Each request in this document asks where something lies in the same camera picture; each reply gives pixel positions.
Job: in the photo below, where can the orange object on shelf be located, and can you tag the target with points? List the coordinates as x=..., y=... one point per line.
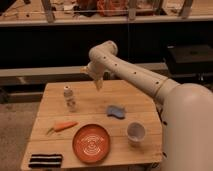
x=112, y=7

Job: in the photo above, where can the long wooden shelf bench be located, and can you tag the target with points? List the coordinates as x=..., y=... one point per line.
x=84, y=12

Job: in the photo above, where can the white cup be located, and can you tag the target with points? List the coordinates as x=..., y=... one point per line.
x=135, y=133

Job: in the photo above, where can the orange plate white rings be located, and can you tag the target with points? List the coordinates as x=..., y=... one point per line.
x=91, y=143

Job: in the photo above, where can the clear plastic bottle white cap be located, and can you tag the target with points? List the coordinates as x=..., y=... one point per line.
x=69, y=98

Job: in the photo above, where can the black box on right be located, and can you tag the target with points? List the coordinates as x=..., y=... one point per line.
x=190, y=59

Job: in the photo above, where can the cream stick end effector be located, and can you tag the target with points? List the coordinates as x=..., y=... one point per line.
x=98, y=84

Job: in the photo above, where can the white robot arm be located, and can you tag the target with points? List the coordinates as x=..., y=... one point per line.
x=187, y=109

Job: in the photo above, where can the orange toy carrot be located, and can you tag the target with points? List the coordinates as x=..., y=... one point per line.
x=61, y=126

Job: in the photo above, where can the wooden table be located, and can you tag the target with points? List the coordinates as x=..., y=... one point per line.
x=91, y=106

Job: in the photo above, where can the black white striped cloth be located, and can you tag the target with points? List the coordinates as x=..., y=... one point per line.
x=45, y=160

